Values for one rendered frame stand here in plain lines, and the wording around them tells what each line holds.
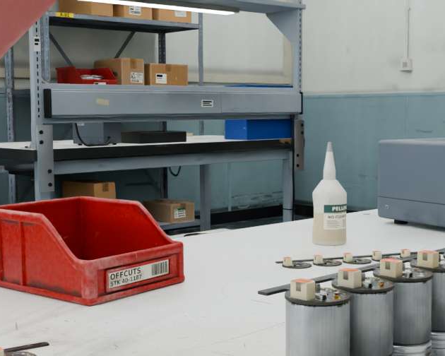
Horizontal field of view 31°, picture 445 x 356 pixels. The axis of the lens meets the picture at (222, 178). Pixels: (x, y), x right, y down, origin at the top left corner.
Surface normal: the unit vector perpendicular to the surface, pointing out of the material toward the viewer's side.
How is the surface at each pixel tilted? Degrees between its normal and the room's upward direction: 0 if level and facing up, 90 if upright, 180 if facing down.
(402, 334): 90
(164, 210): 91
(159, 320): 0
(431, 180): 90
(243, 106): 90
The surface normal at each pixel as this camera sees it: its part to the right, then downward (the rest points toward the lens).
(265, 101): 0.67, 0.06
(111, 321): -0.01, -1.00
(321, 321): 0.01, 0.08
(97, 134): -0.48, 0.08
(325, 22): -0.74, 0.07
